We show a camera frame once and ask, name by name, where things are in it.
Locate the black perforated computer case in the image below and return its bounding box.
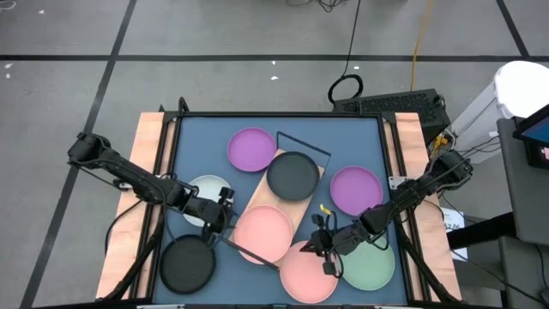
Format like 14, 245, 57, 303
332, 88, 452, 145

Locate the mint green round plate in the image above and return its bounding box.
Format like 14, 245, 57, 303
338, 234, 396, 292

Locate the black screen device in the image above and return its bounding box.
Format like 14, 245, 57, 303
512, 105, 549, 169

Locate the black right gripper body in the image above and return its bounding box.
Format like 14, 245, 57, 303
311, 209, 374, 276

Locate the purple round plate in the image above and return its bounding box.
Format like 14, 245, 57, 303
329, 165, 384, 217
226, 126, 278, 173

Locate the grey metal cart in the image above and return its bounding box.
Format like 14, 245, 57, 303
497, 118, 549, 309

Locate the blue table mat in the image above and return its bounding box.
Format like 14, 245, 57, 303
153, 116, 408, 305

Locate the yellow floor cable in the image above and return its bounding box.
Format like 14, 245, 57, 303
409, 0, 435, 92

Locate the dark grey round plate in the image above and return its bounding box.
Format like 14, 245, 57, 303
265, 150, 322, 202
159, 233, 217, 295

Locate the white round plate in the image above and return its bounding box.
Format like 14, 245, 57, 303
183, 174, 232, 228

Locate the white paper sheet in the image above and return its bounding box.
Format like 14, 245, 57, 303
439, 207, 469, 262

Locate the black metal beam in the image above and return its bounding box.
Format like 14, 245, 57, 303
445, 212, 516, 250

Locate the pink round plate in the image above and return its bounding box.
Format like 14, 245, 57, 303
232, 204, 295, 265
278, 239, 340, 305

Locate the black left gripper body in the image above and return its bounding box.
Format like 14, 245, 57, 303
184, 187, 236, 244

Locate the black metal table frame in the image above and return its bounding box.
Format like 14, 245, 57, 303
100, 96, 462, 309

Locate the white trash bin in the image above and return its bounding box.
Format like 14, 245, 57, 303
449, 60, 549, 164

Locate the black cable tangle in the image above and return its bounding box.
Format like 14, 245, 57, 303
286, 0, 344, 13

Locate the light wooden side board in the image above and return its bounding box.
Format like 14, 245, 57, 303
96, 112, 177, 300
383, 112, 462, 301

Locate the black coiled floor cable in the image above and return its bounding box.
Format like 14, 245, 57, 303
328, 0, 365, 105

